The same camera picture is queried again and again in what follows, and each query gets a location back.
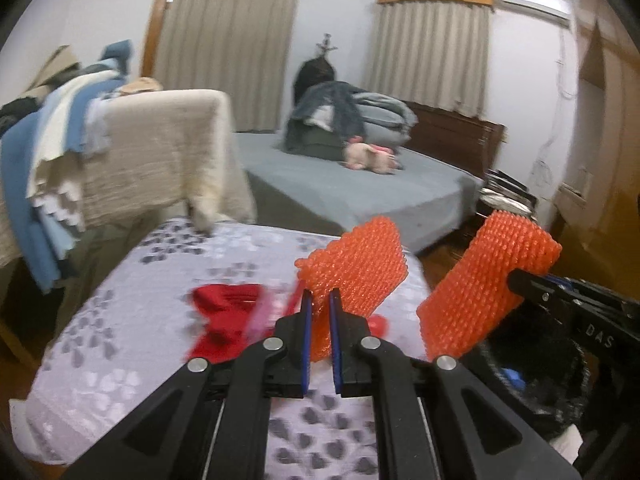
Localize grey-blue fleece jacket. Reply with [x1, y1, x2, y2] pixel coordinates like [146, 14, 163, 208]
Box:
[286, 81, 370, 156]

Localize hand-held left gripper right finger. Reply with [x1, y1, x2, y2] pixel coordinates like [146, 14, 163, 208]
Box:
[327, 287, 584, 480]

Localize blue scrap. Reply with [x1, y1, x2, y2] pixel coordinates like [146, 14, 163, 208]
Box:
[500, 367, 527, 392]

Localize wooden coat rack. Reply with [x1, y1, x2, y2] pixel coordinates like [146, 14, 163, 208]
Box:
[313, 32, 341, 61]

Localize pink plush toy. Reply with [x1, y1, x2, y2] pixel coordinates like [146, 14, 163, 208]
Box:
[342, 140, 402, 176]

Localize bed with blue sheet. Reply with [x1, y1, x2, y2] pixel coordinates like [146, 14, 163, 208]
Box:
[232, 132, 487, 256]

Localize orange foam fruit net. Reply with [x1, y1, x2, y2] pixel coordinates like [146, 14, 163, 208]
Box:
[294, 216, 408, 363]
[416, 210, 562, 361]

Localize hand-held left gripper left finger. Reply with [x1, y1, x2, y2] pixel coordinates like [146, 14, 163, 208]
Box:
[62, 290, 314, 480]

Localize narrow beige curtain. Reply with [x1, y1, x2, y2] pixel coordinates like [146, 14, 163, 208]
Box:
[366, 0, 492, 117]

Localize folded grey-blue bedding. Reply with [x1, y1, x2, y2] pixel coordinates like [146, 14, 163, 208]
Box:
[352, 92, 419, 150]

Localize teal blue garment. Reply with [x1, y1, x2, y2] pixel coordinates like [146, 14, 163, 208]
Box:
[97, 40, 135, 81]

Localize black metal chair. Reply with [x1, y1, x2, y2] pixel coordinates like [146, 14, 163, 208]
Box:
[474, 169, 540, 233]

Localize wooden cabinet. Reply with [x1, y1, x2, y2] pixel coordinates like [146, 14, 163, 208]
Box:
[550, 0, 640, 303]

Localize cream woven blanket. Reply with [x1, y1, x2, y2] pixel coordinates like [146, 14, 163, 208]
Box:
[0, 88, 257, 267]

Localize white scalloped cloth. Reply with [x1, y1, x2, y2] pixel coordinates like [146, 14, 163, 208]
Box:
[27, 70, 123, 233]

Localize wide beige curtain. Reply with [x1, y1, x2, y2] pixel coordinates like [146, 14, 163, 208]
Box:
[154, 0, 301, 134]

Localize brown cardboard piece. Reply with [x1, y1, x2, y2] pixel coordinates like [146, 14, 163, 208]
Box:
[27, 45, 82, 97]

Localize red cloth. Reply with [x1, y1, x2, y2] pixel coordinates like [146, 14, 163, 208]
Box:
[187, 282, 266, 366]

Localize white air conditioner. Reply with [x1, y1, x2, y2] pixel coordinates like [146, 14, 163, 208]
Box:
[494, 0, 574, 24]

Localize olive cloth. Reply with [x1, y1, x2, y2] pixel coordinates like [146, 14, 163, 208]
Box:
[59, 207, 168, 343]

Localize white paper piece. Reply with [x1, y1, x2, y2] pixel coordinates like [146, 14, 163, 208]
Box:
[545, 425, 587, 467]

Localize tan hat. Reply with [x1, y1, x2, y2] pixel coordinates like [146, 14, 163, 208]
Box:
[119, 77, 164, 97]

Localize black coat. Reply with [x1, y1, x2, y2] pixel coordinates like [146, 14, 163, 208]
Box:
[293, 57, 338, 111]

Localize dark wooden headboard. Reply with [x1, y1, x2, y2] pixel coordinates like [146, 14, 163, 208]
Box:
[404, 101, 507, 182]

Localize dark grey pillow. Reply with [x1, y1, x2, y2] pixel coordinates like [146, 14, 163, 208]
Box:
[299, 129, 353, 162]

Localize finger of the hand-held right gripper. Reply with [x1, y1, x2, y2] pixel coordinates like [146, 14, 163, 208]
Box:
[507, 268, 583, 317]
[547, 274, 640, 311]

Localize wall cables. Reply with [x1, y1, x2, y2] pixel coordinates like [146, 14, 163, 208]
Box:
[529, 29, 575, 202]

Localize grey floral bedspread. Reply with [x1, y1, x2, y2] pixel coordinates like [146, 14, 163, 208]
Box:
[10, 217, 433, 480]

